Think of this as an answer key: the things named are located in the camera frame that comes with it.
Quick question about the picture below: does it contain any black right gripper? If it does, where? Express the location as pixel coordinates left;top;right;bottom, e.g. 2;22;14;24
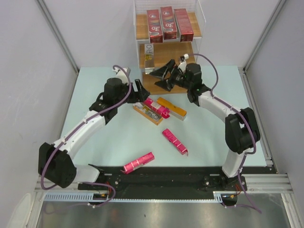
149;59;191;93

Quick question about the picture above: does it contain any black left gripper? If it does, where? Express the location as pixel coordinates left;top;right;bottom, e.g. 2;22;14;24
114;79;150;107

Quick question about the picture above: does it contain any gold silver toothpaste box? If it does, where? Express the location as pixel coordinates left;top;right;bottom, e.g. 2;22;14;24
133;103;163;125

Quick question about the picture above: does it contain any orange toothpaste box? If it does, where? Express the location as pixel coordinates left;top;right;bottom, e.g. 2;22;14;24
156;97;187;121
144;44;155;74

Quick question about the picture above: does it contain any red silver 3D toothpaste box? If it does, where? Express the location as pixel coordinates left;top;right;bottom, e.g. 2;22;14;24
161;6;177;40

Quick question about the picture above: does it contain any dark red toothpaste box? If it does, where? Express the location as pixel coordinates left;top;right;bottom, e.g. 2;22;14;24
174;8;194;42

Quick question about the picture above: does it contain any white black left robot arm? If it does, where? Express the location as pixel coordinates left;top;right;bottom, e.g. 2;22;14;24
38;77;150;190

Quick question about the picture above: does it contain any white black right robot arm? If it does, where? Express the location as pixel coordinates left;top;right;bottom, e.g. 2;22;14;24
149;59;261;190

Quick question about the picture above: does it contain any clear acrylic wooden shelf unit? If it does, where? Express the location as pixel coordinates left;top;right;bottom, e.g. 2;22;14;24
133;0;206;95

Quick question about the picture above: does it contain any pink toothpaste box upper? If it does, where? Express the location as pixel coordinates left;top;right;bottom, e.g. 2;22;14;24
143;98;170;119

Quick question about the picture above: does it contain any pink toothpaste box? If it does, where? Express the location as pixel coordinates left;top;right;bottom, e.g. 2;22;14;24
162;128;189;156
143;98;170;119
122;152;155;174

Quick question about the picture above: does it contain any pink toothpaste box middle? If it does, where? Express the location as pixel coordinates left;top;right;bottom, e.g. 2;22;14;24
162;128;189;156

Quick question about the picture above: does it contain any pink toothpaste box lower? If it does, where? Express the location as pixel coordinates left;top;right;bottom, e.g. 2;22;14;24
122;152;155;174

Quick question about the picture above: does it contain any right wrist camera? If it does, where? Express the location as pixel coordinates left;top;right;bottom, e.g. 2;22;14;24
178;54;189;73

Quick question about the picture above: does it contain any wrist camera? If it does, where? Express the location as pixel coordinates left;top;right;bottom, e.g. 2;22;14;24
178;54;189;73
113;66;131;85

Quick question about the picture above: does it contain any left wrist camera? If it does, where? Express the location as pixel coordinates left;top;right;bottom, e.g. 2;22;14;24
113;66;131;85

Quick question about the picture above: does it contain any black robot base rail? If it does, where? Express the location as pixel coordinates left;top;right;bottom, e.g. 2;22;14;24
78;167;274;198

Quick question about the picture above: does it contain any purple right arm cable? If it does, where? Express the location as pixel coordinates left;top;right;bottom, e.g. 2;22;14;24
187;53;262;213

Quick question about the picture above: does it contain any white slotted cable duct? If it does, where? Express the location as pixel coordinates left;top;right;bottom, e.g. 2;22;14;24
44;191;237;205

